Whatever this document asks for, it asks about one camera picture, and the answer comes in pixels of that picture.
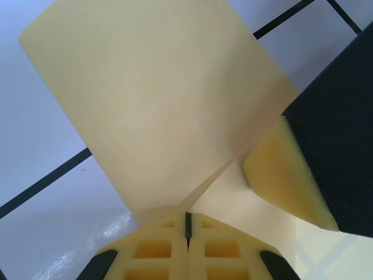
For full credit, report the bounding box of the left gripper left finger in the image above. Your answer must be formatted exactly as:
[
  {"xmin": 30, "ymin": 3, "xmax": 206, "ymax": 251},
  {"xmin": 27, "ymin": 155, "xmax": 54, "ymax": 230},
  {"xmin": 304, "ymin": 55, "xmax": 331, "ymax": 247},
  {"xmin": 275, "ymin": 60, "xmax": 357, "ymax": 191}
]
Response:
[{"xmin": 78, "ymin": 212, "xmax": 190, "ymax": 280}]

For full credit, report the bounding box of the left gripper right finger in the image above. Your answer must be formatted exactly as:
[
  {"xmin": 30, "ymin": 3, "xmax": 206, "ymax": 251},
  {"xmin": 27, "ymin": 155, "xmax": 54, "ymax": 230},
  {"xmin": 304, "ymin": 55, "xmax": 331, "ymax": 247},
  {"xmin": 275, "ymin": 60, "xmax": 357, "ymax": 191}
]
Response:
[{"xmin": 188, "ymin": 212, "xmax": 298, "ymax": 280}]

